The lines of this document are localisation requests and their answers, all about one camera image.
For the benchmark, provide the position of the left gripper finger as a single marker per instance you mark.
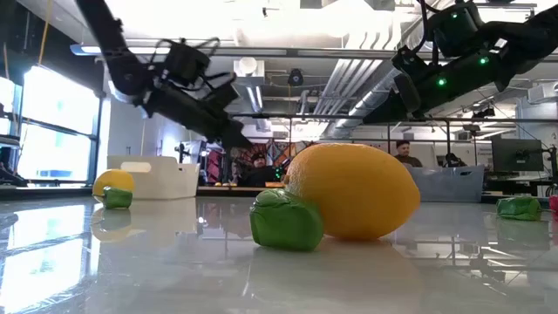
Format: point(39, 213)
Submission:
point(231, 141)
point(240, 130)

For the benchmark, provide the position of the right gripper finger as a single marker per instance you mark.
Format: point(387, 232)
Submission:
point(390, 118)
point(392, 104)

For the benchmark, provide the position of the small green pepper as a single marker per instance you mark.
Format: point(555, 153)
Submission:
point(519, 208)
point(283, 222)
point(117, 198)

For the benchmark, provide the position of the small yellow lemon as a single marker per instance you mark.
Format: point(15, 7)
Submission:
point(114, 178)

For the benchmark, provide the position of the small red pepper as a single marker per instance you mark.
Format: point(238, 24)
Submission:
point(553, 204)

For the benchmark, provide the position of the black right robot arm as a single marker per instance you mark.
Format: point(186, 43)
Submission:
point(514, 48)

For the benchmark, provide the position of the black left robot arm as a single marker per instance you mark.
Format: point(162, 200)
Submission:
point(124, 74)

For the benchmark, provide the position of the person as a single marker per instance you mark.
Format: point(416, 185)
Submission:
point(260, 174)
point(407, 161)

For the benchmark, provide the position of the white round ceiling device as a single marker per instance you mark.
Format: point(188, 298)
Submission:
point(248, 70)

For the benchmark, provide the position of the white plastic basket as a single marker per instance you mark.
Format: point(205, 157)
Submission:
point(165, 183)

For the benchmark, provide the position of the black ceiling spotlight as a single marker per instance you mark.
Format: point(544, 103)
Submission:
point(295, 78)

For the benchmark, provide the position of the large orange-yellow lemon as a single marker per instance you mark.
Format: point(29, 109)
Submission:
point(357, 192)

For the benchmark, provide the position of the grey plastic basket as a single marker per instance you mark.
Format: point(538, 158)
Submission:
point(444, 187)

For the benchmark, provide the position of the long ceiling light strip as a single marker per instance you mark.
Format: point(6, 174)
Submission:
point(283, 52)

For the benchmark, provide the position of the black computer monitor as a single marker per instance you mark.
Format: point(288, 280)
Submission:
point(516, 154)

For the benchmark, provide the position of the large glass window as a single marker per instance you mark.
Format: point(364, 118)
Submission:
point(56, 131)

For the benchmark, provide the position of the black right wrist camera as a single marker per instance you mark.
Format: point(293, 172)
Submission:
point(410, 61)

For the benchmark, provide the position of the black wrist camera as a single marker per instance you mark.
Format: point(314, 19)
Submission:
point(185, 63)
point(410, 61)

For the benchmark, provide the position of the colourful wall mural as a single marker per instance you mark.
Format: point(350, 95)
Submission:
point(279, 150)

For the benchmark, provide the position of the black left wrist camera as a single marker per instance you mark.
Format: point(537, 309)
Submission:
point(185, 63)

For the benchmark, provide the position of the ribbed metal ceiling duct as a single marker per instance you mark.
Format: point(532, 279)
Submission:
point(344, 87)

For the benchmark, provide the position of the black metal rack frame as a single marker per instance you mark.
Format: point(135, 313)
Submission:
point(305, 117)

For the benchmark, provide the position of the large white ceiling duct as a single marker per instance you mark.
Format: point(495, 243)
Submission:
point(283, 35)

